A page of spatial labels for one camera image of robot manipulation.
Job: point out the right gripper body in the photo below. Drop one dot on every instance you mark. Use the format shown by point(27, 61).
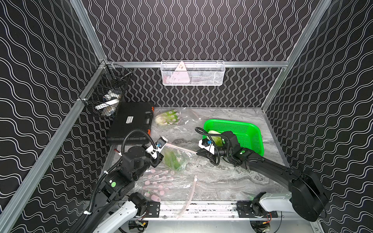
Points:
point(210, 155)

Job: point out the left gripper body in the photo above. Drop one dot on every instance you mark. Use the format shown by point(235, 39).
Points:
point(157, 158)

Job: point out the chinese cabbage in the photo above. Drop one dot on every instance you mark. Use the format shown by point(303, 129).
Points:
point(217, 139)

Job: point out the zip-top bag with cabbage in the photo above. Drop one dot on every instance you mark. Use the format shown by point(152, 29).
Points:
point(174, 117)
point(165, 186)
point(176, 158)

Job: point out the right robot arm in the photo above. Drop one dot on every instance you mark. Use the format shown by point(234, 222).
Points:
point(306, 195)

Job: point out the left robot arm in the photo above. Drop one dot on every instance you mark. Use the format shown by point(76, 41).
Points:
point(111, 205)

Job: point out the black tool case orange latches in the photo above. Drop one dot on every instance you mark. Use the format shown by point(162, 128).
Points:
point(130, 116)

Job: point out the green perforated plastic basket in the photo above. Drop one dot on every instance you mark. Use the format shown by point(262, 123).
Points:
point(248, 135)

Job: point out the white items in black basket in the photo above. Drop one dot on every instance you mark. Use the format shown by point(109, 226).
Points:
point(109, 104)

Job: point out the pink triangular card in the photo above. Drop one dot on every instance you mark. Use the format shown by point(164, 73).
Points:
point(180, 75)

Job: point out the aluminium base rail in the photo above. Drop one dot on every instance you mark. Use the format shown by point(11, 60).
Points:
point(211, 210)

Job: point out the black wire wall basket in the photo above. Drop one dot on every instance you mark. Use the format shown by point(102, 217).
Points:
point(114, 77)

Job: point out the white wire wall basket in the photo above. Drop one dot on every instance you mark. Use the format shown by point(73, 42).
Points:
point(201, 73)

